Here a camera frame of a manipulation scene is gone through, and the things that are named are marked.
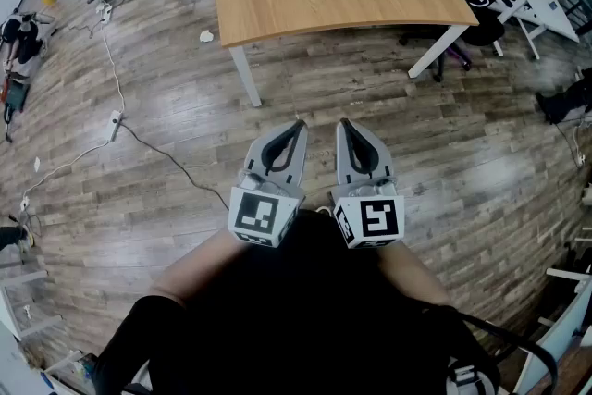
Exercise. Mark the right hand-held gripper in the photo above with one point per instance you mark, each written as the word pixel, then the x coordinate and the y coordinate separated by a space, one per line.
pixel 379 219

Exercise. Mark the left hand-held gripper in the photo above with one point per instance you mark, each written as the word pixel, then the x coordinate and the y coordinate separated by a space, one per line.
pixel 252 215

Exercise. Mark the person's right forearm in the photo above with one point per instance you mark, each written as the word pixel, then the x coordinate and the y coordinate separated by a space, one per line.
pixel 411 275

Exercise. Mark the person's left forearm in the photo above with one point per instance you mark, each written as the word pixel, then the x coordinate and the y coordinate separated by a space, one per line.
pixel 199 270

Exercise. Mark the white table leg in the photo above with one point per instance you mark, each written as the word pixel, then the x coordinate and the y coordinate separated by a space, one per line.
pixel 432 51
pixel 247 76

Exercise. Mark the crumpled white paper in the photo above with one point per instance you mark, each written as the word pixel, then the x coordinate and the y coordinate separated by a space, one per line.
pixel 206 36

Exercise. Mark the person's black clothing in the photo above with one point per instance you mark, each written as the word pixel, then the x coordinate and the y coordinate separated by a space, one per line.
pixel 296 314

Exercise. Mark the white power strip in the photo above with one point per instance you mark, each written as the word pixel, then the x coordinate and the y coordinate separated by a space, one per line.
pixel 115 125
pixel 106 12

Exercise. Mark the white grey waist device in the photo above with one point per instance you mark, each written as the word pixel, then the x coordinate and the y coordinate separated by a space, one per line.
pixel 469 379

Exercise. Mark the green power tool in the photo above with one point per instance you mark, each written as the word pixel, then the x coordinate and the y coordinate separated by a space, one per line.
pixel 13 99

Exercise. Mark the white metal frame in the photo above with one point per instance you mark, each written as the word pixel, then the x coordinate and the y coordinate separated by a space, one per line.
pixel 562 328

